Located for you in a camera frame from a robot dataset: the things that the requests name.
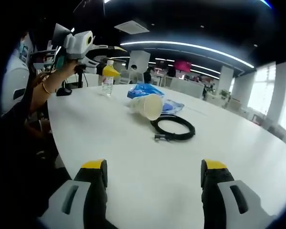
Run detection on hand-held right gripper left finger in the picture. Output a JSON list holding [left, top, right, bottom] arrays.
[[39, 158, 108, 229]]

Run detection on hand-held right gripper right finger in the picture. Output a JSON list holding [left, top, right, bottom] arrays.
[[200, 158, 276, 229]]

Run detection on clear plastic water bottle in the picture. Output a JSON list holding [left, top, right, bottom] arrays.
[[101, 59, 115, 97]]

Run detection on blue tissue pack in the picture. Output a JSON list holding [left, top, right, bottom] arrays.
[[126, 83, 163, 99]]

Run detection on white paper cup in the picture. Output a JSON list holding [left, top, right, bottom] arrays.
[[128, 93, 163, 121]]

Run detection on black cable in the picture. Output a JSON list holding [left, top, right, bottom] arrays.
[[150, 116, 196, 143]]

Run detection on pale blue wet wipes pack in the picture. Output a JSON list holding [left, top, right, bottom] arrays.
[[161, 99, 185, 115]]

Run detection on person's left hand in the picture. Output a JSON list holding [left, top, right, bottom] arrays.
[[59, 59, 81, 79]]

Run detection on ceiling air conditioner unit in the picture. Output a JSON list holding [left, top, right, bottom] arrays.
[[113, 20, 150, 34]]

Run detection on black monitor stand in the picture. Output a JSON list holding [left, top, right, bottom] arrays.
[[56, 86, 73, 97]]

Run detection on long ceiling light strip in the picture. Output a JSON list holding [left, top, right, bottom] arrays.
[[120, 40, 256, 69]]

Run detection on white table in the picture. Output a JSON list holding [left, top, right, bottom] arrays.
[[46, 84, 286, 229]]

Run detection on white rounded object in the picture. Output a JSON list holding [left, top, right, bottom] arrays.
[[1, 51, 31, 114]]

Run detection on red hanging sign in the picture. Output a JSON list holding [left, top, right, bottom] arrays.
[[174, 59, 193, 72]]

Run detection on person's dark clothing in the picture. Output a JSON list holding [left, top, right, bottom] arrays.
[[0, 100, 70, 215]]

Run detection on potted green plant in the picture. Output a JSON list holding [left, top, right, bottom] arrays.
[[218, 88, 230, 100]]

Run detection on blue and white wall poster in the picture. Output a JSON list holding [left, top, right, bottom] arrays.
[[19, 33, 31, 63]]

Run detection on gold bracelet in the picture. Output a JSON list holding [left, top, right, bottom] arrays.
[[41, 80, 57, 95]]

